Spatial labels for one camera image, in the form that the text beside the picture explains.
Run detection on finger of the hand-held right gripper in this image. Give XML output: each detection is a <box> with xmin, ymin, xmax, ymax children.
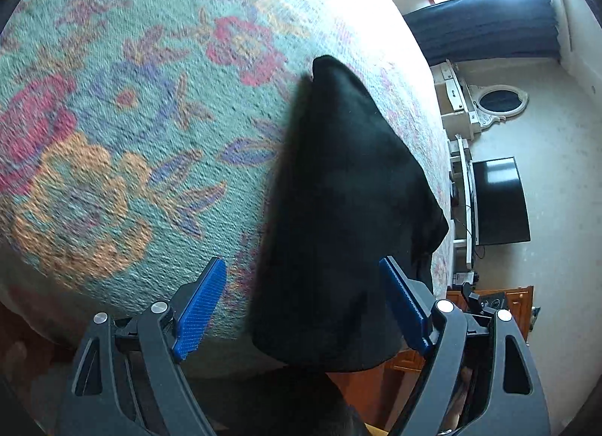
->
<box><xmin>462</xmin><ymin>284</ymin><xmax>500</xmax><ymax>321</ymax></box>

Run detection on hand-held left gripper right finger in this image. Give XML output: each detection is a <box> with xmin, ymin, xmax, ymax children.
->
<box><xmin>379</xmin><ymin>255</ymin><xmax>552</xmax><ymax>436</ymax></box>

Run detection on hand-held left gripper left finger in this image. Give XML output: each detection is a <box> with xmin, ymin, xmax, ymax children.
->
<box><xmin>56</xmin><ymin>256</ymin><xmax>229</xmax><ymax>436</ymax></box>

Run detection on black studded pants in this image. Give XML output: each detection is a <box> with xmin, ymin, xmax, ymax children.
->
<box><xmin>247</xmin><ymin>55</ymin><xmax>450</xmax><ymax>371</ymax></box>

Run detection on black television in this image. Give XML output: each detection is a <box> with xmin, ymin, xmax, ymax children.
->
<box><xmin>471</xmin><ymin>157</ymin><xmax>531</xmax><ymax>246</ymax></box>

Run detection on cream dressing table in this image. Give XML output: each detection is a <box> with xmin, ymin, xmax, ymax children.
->
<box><xmin>430</xmin><ymin>60</ymin><xmax>485</xmax><ymax>140</ymax></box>

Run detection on floral bedspread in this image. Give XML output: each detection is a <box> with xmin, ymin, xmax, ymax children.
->
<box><xmin>0</xmin><ymin>0</ymin><xmax>455</xmax><ymax>378</ymax></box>

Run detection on oval vanity mirror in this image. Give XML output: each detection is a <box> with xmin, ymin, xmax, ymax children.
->
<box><xmin>473</xmin><ymin>84</ymin><xmax>528</xmax><ymax>129</ymax></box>

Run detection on dark blue curtain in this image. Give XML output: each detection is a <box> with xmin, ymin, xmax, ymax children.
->
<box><xmin>403</xmin><ymin>0</ymin><xmax>560</xmax><ymax>65</ymax></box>

